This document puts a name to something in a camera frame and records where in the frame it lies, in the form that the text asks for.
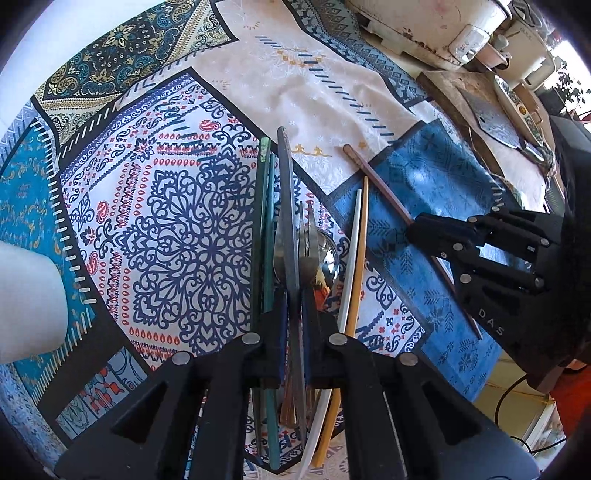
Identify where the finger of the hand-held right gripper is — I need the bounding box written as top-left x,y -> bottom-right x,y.
405,208 -> 563,260
442,244 -> 556,366

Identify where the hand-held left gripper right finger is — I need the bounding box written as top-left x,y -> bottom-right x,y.
300,290 -> 541,480

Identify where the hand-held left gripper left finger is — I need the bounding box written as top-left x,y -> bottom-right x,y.
54,292 -> 289,480

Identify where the brown chopstick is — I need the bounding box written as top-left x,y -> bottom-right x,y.
342,144 -> 483,341

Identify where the silver spoon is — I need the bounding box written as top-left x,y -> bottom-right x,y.
298,200 -> 341,296
273,215 -> 297,426

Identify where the orange chopstick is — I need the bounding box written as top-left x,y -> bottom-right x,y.
313,175 -> 370,468

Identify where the teal green chopstick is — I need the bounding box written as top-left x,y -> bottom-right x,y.
263,151 -> 281,472

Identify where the white ribbed cup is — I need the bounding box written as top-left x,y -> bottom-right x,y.
0,239 -> 68,366

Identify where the white chopstick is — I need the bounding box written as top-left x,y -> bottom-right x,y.
298,188 -> 363,480

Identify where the orange clothing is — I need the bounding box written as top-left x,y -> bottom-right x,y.
549,357 -> 591,439

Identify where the dark green chopstick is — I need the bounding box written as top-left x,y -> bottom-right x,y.
250,136 -> 269,457

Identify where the steel cleaver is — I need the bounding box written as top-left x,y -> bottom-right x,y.
461,89 -> 551,163

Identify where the patterned blue tablecloth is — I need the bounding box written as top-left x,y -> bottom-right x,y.
0,0 -> 557,480

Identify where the wooden cutting board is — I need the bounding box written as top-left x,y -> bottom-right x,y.
417,69 -> 557,188

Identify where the patterned white dish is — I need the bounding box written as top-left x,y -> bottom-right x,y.
493,75 -> 546,141

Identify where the white rice cooker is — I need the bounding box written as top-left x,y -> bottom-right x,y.
345,0 -> 514,71

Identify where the cream kitchen appliance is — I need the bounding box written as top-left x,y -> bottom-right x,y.
475,16 -> 561,90

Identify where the black cable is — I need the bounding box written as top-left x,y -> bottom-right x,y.
495,373 -> 555,455

